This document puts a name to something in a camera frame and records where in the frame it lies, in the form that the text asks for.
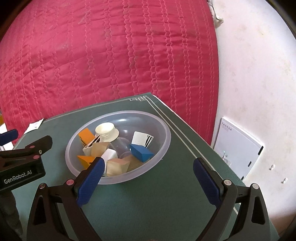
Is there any red quilted blanket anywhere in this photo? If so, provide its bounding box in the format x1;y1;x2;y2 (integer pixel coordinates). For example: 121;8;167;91
0;0;220;144

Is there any blue block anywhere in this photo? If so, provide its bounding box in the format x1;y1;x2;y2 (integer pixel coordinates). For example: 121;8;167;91
129;144;154;163

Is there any white paper sheet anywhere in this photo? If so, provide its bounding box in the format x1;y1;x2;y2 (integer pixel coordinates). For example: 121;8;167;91
24;118;44;134

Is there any cream square wooden block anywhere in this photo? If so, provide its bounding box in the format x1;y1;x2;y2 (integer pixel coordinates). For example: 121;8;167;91
126;156;145;172

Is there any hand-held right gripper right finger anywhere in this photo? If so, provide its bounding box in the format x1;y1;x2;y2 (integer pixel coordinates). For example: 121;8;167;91
193;158;273;241

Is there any white charger plug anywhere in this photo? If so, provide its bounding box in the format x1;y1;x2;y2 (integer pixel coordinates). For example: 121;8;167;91
101;148;119;166

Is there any brown wooden block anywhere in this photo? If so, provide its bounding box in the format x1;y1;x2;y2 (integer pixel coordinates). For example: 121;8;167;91
91;142;110;158

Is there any orange tiger-striped wedge block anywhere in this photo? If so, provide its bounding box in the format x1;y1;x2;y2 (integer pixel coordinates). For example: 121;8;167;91
78;128;96;146
77;155;97;168

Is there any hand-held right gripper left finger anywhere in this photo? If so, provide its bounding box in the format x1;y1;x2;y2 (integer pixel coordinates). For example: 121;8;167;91
26;156;105;241

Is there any white zebra-striped wedge block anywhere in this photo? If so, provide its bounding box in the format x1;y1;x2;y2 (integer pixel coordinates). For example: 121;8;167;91
83;136;101;155
131;131;154;148

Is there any white paper booklet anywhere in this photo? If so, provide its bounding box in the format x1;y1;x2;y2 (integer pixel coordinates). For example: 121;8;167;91
214;117;264;181

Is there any plain wooden wedge block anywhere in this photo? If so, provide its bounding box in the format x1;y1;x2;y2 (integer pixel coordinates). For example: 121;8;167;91
107;158;130;178

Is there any translucent plastic bowl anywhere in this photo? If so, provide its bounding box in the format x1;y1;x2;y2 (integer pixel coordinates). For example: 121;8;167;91
65;110;171;185

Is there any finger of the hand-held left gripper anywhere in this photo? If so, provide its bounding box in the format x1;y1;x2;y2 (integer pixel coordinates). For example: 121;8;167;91
0;135;53;171
0;129;19;146

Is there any person's left forearm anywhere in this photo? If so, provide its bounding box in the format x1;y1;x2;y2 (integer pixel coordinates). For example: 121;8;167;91
0;190;26;241

